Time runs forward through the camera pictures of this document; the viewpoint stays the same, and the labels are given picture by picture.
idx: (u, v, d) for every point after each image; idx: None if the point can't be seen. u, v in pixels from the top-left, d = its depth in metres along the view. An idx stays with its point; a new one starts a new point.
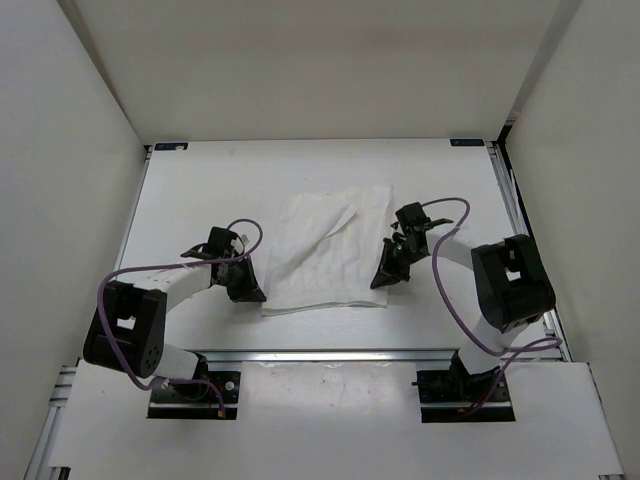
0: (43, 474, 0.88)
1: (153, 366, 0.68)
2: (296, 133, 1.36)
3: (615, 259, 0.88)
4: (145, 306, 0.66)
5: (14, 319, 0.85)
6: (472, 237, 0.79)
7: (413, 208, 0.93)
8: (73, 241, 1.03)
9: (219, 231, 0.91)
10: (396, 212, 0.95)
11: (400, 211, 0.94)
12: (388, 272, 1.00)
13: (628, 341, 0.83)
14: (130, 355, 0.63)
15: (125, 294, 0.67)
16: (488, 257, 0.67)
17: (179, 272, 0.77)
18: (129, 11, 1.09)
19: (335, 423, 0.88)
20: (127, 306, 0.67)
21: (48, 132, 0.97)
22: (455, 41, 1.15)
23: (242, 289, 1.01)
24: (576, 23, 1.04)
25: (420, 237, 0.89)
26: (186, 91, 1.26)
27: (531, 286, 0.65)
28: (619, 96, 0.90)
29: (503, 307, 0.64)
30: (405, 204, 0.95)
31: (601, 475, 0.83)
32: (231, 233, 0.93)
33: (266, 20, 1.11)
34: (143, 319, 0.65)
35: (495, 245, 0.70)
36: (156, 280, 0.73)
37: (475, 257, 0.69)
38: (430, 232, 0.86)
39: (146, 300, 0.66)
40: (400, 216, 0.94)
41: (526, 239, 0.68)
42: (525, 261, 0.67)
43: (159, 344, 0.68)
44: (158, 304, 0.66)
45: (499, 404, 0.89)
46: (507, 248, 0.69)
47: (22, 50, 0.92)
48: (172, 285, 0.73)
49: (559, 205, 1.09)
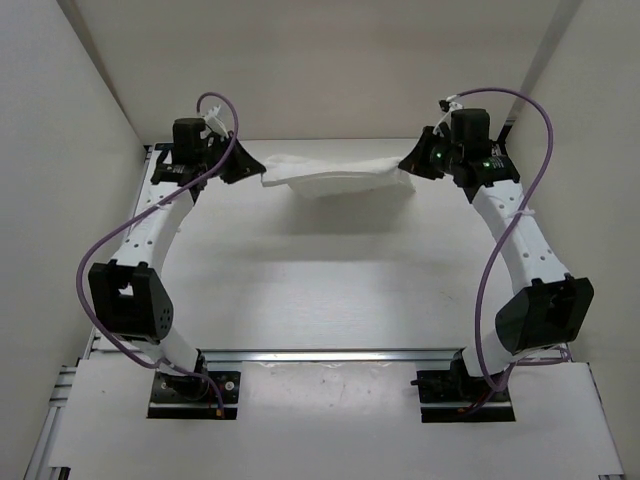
0: (43, 474, 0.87)
1: (168, 323, 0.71)
2: (296, 133, 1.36)
3: (616, 258, 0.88)
4: (139, 286, 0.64)
5: (16, 318, 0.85)
6: (532, 242, 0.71)
7: (478, 126, 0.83)
8: (73, 240, 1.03)
9: (184, 127, 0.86)
10: (455, 115, 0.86)
11: (461, 121, 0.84)
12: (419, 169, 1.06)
13: (627, 340, 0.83)
14: (143, 327, 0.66)
15: (112, 274, 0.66)
16: (539, 298, 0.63)
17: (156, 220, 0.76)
18: (130, 12, 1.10)
19: (334, 423, 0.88)
20: (117, 279, 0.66)
21: (49, 133, 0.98)
22: (454, 41, 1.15)
23: (233, 173, 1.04)
24: (577, 24, 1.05)
25: (469, 175, 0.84)
26: (186, 91, 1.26)
27: (559, 327, 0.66)
28: (619, 95, 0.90)
29: (521, 343, 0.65)
30: (468, 114, 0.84)
31: (600, 475, 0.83)
32: (196, 126, 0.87)
33: (266, 21, 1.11)
34: (141, 297, 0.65)
35: (549, 282, 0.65)
36: (138, 246, 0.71)
37: (524, 292, 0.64)
38: (486, 189, 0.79)
39: (136, 281, 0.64)
40: (459, 123, 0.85)
41: (588, 286, 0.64)
42: (570, 308, 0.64)
43: (166, 305, 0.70)
44: (149, 282, 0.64)
45: (499, 404, 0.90)
46: (557, 285, 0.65)
47: (22, 49, 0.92)
48: (154, 247, 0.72)
49: (559, 207, 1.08)
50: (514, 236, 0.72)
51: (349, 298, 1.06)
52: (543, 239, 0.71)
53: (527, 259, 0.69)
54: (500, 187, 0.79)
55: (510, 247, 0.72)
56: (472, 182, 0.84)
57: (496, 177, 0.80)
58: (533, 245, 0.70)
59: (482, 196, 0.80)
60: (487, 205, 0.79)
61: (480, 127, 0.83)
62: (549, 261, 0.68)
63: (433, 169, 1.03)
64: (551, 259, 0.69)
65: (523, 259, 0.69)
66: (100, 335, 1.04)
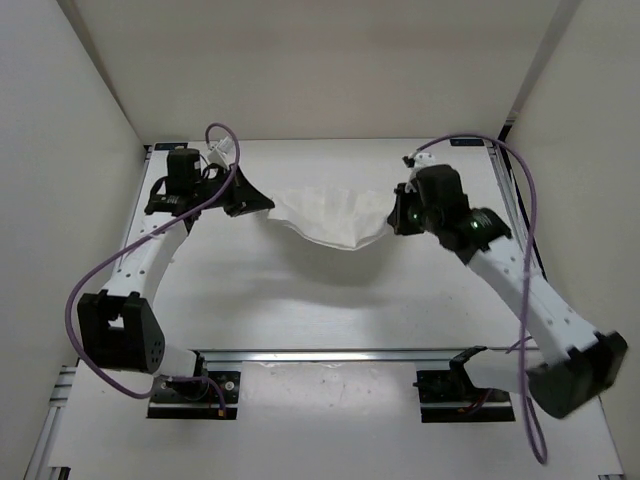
0: (43, 474, 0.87)
1: (159, 356, 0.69)
2: (296, 132, 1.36)
3: (616, 257, 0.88)
4: (129, 317, 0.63)
5: (16, 318, 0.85)
6: (550, 305, 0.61)
7: (451, 186, 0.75)
8: (72, 240, 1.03)
9: (179, 159, 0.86)
10: (419, 176, 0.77)
11: (429, 180, 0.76)
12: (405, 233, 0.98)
13: (627, 339, 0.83)
14: (135, 360, 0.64)
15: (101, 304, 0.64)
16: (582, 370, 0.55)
17: (148, 250, 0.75)
18: (129, 10, 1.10)
19: (334, 423, 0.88)
20: (108, 310, 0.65)
21: (49, 132, 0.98)
22: (453, 41, 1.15)
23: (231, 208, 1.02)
24: (577, 22, 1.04)
25: (460, 238, 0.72)
26: (185, 91, 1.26)
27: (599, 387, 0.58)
28: (619, 94, 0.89)
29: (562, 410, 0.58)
30: (433, 171, 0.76)
31: (601, 475, 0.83)
32: (191, 158, 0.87)
33: (265, 19, 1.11)
34: (130, 328, 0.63)
35: (585, 349, 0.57)
36: (129, 274, 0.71)
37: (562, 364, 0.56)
38: (481, 253, 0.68)
39: (127, 310, 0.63)
40: (426, 183, 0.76)
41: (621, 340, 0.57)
42: (609, 369, 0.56)
43: (157, 337, 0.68)
44: (141, 311, 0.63)
45: (499, 404, 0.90)
46: (594, 348, 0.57)
47: (22, 48, 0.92)
48: (147, 275, 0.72)
49: (559, 207, 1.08)
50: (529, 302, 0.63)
51: (348, 298, 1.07)
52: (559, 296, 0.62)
53: (552, 326, 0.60)
54: (498, 248, 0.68)
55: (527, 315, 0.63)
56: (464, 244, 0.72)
57: (489, 236, 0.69)
58: (551, 308, 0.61)
59: (479, 260, 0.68)
60: (486, 271, 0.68)
61: (454, 186, 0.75)
62: (576, 323, 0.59)
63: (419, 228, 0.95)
64: (576, 320, 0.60)
65: (547, 326, 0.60)
66: None
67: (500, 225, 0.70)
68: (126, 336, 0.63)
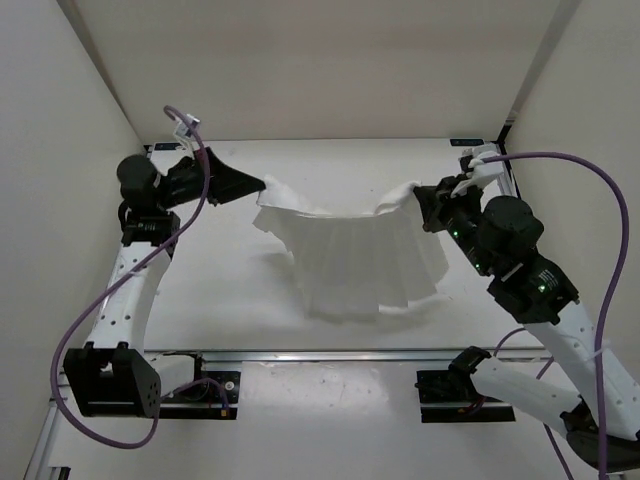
0: (43, 474, 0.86)
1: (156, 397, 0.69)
2: (296, 133, 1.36)
3: (616, 258, 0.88)
4: (120, 373, 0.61)
5: (16, 319, 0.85)
6: (618, 380, 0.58)
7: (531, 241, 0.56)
8: (72, 241, 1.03)
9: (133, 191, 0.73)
10: (491, 221, 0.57)
11: (503, 228, 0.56)
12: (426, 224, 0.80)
13: (627, 339, 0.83)
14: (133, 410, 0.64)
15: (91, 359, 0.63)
16: None
17: (131, 292, 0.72)
18: (129, 11, 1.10)
19: (334, 422, 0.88)
20: (98, 362, 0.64)
21: (49, 133, 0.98)
22: (453, 41, 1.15)
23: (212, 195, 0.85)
24: (577, 23, 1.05)
25: (523, 298, 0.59)
26: (185, 91, 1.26)
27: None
28: (619, 94, 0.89)
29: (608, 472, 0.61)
30: (509, 222, 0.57)
31: (600, 475, 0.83)
32: (143, 184, 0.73)
33: (265, 20, 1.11)
34: (123, 383, 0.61)
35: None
36: (115, 321, 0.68)
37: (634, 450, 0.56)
38: None
39: (116, 365, 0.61)
40: (499, 231, 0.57)
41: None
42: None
43: (153, 379, 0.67)
44: (132, 366, 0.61)
45: (499, 404, 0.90)
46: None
47: (22, 48, 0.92)
48: (133, 320, 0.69)
49: (559, 207, 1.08)
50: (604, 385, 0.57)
51: None
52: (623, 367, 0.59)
53: (622, 406, 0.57)
54: (568, 318, 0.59)
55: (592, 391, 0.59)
56: (529, 305, 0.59)
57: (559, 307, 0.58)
58: (620, 387, 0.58)
59: None
60: (552, 340, 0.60)
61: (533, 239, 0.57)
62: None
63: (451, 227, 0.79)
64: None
65: (617, 408, 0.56)
66: None
67: (569, 290, 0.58)
68: (120, 389, 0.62)
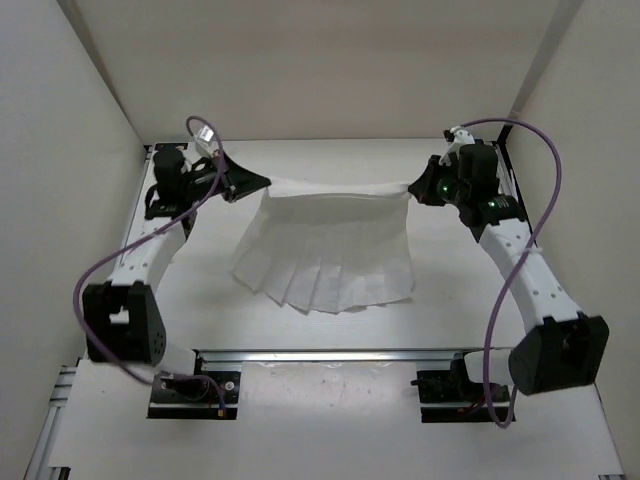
0: (43, 474, 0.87)
1: (161, 349, 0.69)
2: (296, 133, 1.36)
3: (617, 258, 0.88)
4: (135, 306, 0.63)
5: (16, 318, 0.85)
6: (542, 280, 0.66)
7: (489, 166, 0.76)
8: (73, 240, 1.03)
9: (164, 172, 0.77)
10: (461, 150, 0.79)
11: (468, 154, 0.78)
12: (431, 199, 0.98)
13: (627, 339, 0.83)
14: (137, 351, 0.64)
15: (107, 294, 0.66)
16: (552, 337, 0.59)
17: (150, 248, 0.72)
18: (129, 11, 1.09)
19: (334, 422, 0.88)
20: (113, 302, 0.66)
21: (49, 134, 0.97)
22: (454, 41, 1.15)
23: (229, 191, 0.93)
24: (578, 23, 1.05)
25: (476, 216, 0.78)
26: (186, 91, 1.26)
27: (573, 369, 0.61)
28: (619, 95, 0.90)
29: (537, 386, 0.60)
30: (475, 147, 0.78)
31: (601, 476, 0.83)
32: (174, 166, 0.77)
33: (265, 21, 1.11)
34: (135, 317, 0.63)
35: (562, 322, 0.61)
36: (133, 267, 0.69)
37: (536, 332, 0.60)
38: (490, 228, 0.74)
39: (131, 299, 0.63)
40: (465, 157, 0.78)
41: (603, 325, 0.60)
42: (582, 344, 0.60)
43: (159, 329, 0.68)
44: (144, 299, 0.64)
45: (499, 404, 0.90)
46: (572, 326, 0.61)
47: (22, 48, 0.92)
48: (150, 268, 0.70)
49: (559, 207, 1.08)
50: (521, 274, 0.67)
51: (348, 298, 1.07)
52: (554, 276, 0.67)
53: (537, 296, 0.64)
54: (506, 226, 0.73)
55: (518, 285, 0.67)
56: (479, 222, 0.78)
57: (503, 217, 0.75)
58: (541, 282, 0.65)
59: (489, 235, 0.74)
60: (494, 245, 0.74)
61: (491, 166, 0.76)
62: (561, 299, 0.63)
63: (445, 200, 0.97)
64: (562, 297, 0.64)
65: (533, 297, 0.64)
66: None
67: (516, 209, 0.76)
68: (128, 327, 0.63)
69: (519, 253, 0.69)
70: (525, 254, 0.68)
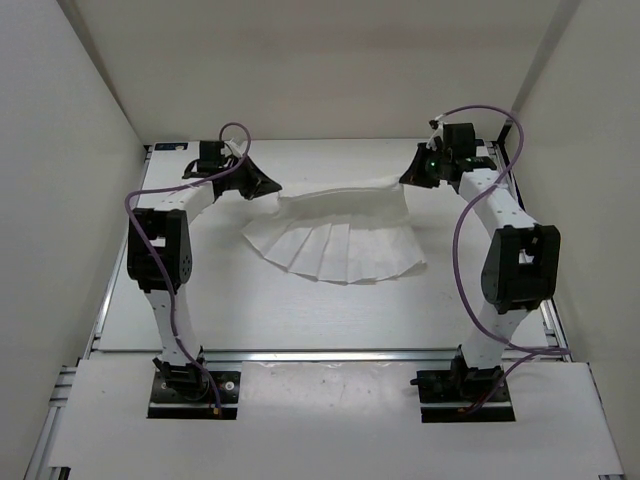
0: (43, 474, 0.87)
1: (188, 274, 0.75)
2: (296, 133, 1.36)
3: (616, 258, 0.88)
4: (171, 226, 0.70)
5: (16, 319, 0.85)
6: (505, 204, 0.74)
7: (464, 132, 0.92)
8: (73, 240, 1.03)
9: (207, 146, 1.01)
10: (444, 125, 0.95)
11: (449, 128, 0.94)
12: (418, 180, 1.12)
13: (627, 339, 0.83)
14: (170, 267, 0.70)
15: (149, 219, 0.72)
16: (512, 239, 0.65)
17: (187, 193, 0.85)
18: (128, 11, 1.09)
19: (334, 423, 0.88)
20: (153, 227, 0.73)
21: (48, 134, 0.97)
22: (454, 41, 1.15)
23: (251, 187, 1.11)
24: (578, 23, 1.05)
25: (455, 170, 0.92)
26: (185, 91, 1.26)
27: (536, 276, 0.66)
28: (618, 95, 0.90)
29: (502, 288, 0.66)
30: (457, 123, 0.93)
31: (601, 476, 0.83)
32: (217, 146, 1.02)
33: (265, 21, 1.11)
34: (172, 237, 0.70)
35: (520, 229, 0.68)
36: (171, 202, 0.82)
37: (497, 236, 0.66)
38: (467, 173, 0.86)
39: (170, 220, 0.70)
40: (447, 131, 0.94)
41: (555, 231, 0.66)
42: (542, 250, 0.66)
43: (188, 254, 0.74)
44: (182, 222, 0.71)
45: (499, 404, 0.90)
46: (531, 234, 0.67)
47: (21, 49, 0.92)
48: (185, 206, 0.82)
49: (559, 208, 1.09)
50: (489, 201, 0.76)
51: (348, 298, 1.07)
52: (516, 202, 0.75)
53: (500, 213, 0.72)
54: (479, 172, 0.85)
55: (486, 209, 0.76)
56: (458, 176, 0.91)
57: (477, 167, 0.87)
58: (504, 204, 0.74)
59: (465, 181, 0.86)
60: (469, 188, 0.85)
61: (466, 133, 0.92)
62: (520, 216, 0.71)
63: (432, 179, 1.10)
64: (522, 215, 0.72)
65: (497, 215, 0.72)
66: (100, 335, 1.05)
67: (489, 161, 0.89)
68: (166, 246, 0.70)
69: (486, 188, 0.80)
70: (492, 186, 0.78)
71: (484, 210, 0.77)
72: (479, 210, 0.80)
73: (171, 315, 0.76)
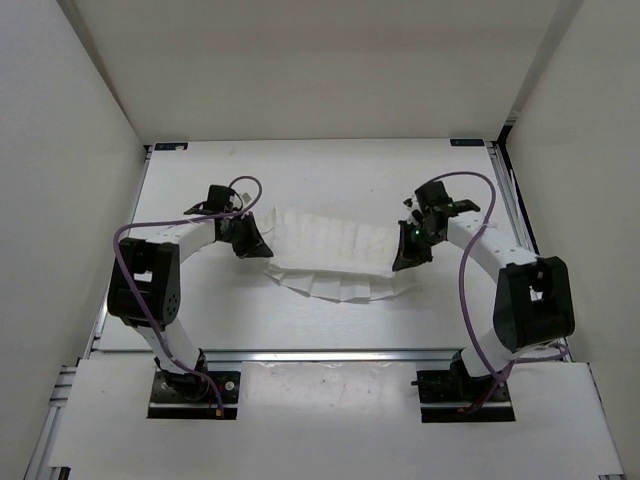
0: (43, 474, 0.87)
1: (173, 313, 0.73)
2: (296, 133, 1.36)
3: (617, 260, 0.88)
4: (162, 259, 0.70)
5: (15, 319, 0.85)
6: (500, 241, 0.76)
7: (437, 189, 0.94)
8: (72, 240, 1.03)
9: (219, 189, 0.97)
10: (417, 190, 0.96)
11: (421, 191, 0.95)
12: (409, 257, 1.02)
13: (628, 340, 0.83)
14: (151, 304, 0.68)
15: (139, 250, 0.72)
16: (517, 279, 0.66)
17: (185, 228, 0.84)
18: (128, 10, 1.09)
19: (334, 423, 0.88)
20: (142, 262, 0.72)
21: (48, 134, 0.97)
22: (454, 41, 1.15)
23: (248, 245, 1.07)
24: (579, 23, 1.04)
25: (440, 217, 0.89)
26: (185, 91, 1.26)
27: (551, 315, 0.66)
28: (620, 95, 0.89)
29: (521, 334, 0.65)
30: (427, 184, 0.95)
31: (600, 475, 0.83)
32: (230, 191, 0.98)
33: (265, 20, 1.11)
34: (159, 270, 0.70)
35: (524, 265, 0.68)
36: (166, 234, 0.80)
37: (503, 277, 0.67)
38: (453, 218, 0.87)
39: (162, 253, 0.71)
40: (421, 194, 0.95)
41: (559, 263, 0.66)
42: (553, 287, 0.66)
43: (175, 292, 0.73)
44: (171, 256, 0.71)
45: (499, 404, 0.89)
46: (536, 268, 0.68)
47: (21, 48, 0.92)
48: (180, 239, 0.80)
49: (559, 210, 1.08)
50: (482, 242, 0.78)
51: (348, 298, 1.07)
52: (509, 238, 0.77)
53: (500, 252, 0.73)
54: (465, 215, 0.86)
55: (484, 249, 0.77)
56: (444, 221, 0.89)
57: (461, 210, 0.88)
58: (500, 243, 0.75)
59: (452, 226, 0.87)
60: (457, 231, 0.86)
61: (439, 189, 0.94)
62: (520, 251, 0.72)
63: (423, 251, 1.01)
64: (520, 250, 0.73)
65: (496, 254, 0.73)
66: (100, 336, 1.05)
67: (470, 202, 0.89)
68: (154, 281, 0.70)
69: (477, 229, 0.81)
70: (482, 227, 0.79)
71: (481, 251, 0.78)
72: (476, 254, 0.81)
73: (162, 347, 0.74)
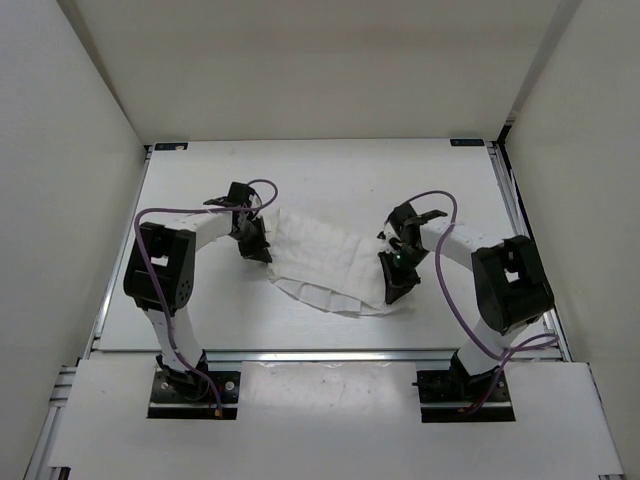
0: (43, 474, 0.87)
1: (186, 299, 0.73)
2: (296, 133, 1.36)
3: (617, 259, 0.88)
4: (178, 244, 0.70)
5: (15, 319, 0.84)
6: (469, 232, 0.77)
7: (406, 209, 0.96)
8: (72, 240, 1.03)
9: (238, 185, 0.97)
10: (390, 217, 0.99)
11: (393, 215, 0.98)
12: (399, 284, 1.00)
13: (628, 340, 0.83)
14: (166, 288, 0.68)
15: (157, 235, 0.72)
16: (490, 260, 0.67)
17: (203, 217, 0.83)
18: (128, 11, 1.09)
19: (334, 423, 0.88)
20: (159, 247, 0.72)
21: (47, 134, 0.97)
22: (454, 41, 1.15)
23: (254, 245, 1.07)
24: (578, 23, 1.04)
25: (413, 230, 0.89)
26: (185, 90, 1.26)
27: (530, 290, 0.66)
28: (620, 95, 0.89)
29: (505, 311, 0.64)
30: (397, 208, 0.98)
31: (600, 475, 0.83)
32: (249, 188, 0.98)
33: (265, 20, 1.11)
34: (175, 255, 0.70)
35: (494, 247, 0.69)
36: (185, 222, 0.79)
37: (476, 261, 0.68)
38: (423, 226, 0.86)
39: (179, 238, 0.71)
40: (394, 218, 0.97)
41: (525, 240, 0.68)
42: (527, 264, 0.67)
43: (188, 278, 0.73)
44: (189, 242, 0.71)
45: (499, 404, 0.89)
46: (506, 249, 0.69)
47: (21, 49, 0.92)
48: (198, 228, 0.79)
49: (559, 209, 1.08)
50: (452, 238, 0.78)
51: None
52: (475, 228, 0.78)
53: (471, 242, 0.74)
54: (434, 221, 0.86)
55: (455, 244, 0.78)
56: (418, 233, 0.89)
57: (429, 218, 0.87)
58: (467, 233, 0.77)
59: (425, 235, 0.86)
60: (429, 237, 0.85)
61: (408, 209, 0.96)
62: (487, 238, 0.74)
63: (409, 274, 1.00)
64: (487, 236, 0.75)
65: (468, 243, 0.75)
66: (100, 335, 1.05)
67: (438, 210, 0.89)
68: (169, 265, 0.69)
69: (445, 227, 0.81)
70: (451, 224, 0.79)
71: (453, 247, 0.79)
72: (447, 250, 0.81)
73: (168, 334, 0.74)
